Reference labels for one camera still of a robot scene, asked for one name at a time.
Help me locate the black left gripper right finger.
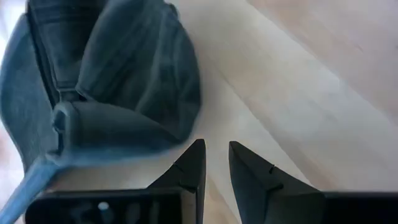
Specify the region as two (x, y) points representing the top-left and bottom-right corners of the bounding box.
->
(228, 141), (326, 224)

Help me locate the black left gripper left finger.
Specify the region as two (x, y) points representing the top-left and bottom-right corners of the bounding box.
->
(147, 139), (206, 224)

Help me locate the dark grey baseball cap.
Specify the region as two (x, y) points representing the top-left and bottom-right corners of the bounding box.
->
(0, 0), (202, 224)

